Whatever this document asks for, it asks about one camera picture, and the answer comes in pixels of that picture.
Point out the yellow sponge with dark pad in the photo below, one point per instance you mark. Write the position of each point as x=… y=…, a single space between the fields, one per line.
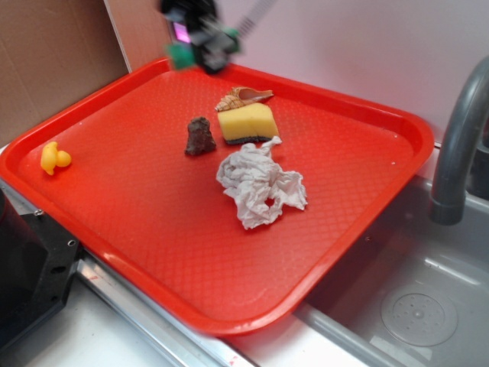
x=251 y=123

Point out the brown cardboard panel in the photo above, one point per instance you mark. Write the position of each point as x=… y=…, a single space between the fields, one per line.
x=53 y=54

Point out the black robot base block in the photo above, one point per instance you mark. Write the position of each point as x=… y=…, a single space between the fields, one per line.
x=38 y=261

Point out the crumpled white paper towel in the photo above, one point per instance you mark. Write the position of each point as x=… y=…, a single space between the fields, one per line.
x=259 y=186

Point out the grey toy sink basin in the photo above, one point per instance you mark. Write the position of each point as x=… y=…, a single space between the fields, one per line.
x=409 y=292

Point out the brown rock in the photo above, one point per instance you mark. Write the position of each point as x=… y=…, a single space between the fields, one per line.
x=200 y=139

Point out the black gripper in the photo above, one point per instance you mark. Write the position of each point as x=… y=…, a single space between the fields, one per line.
x=185 y=16

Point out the green rectangular block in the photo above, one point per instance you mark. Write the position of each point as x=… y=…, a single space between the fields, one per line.
x=209 y=50

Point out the yellow rubber duck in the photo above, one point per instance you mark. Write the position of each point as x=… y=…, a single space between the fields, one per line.
x=52 y=157

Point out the spiral seashell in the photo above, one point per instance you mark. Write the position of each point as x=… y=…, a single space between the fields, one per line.
x=242 y=96

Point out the grey faucet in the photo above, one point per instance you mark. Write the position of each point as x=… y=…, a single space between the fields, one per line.
x=462 y=165

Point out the red plastic tray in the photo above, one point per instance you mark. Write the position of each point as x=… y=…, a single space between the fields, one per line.
x=160 y=218

